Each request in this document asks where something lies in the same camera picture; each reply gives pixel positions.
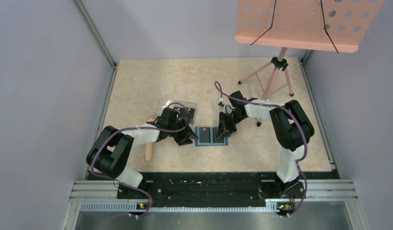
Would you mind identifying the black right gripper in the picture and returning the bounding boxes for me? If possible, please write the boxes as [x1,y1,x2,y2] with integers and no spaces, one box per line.
[216,111,246,140]

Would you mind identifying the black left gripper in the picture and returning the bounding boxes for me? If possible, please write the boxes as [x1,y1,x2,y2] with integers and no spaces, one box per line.
[168,117,198,145]

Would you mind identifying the black credit card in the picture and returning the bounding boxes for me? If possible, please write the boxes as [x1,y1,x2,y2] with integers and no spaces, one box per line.
[213,127,224,144]
[199,127,211,144]

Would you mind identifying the blue leather card holder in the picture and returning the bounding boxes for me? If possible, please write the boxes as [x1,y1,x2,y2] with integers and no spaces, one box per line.
[195,126,228,147]

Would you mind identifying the clear acrylic card box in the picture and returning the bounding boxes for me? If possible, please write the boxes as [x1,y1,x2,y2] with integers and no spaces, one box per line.
[155,99,197,125]

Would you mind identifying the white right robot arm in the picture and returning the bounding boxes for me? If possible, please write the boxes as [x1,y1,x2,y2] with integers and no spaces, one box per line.
[215,91,314,197]

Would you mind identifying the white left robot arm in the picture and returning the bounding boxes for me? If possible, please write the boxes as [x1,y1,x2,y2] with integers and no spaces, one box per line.
[86,107,198,198]

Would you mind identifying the black credit cards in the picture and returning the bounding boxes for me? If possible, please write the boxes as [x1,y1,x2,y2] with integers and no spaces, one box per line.
[173,106,196,120]

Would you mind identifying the pink music stand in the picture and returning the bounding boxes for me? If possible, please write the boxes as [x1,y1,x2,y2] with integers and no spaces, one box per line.
[235,0,386,127]

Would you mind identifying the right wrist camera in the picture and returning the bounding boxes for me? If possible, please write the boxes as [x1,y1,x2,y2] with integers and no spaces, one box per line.
[218,99,231,114]

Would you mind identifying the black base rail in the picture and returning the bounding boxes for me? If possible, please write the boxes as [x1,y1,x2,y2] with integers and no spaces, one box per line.
[116,171,306,208]

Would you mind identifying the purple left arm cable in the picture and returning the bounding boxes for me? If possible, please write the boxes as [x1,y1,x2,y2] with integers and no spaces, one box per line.
[89,102,191,218]

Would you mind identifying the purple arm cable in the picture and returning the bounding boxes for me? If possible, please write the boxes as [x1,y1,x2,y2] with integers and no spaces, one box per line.
[89,102,191,218]
[213,80,308,218]

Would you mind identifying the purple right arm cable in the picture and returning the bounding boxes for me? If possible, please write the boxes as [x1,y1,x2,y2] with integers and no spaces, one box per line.
[213,80,308,218]

